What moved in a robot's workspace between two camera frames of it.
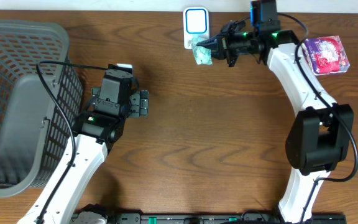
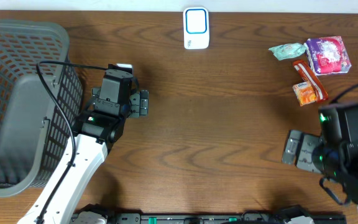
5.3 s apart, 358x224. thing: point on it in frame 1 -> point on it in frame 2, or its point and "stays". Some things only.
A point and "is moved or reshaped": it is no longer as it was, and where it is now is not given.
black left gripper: [143, 103] stays
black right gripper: [221, 43] -> [304, 154]
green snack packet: [203, 56] is moved or reshaped
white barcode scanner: [196, 22] stays
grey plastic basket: [30, 94] stays
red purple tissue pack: [325, 55] stays
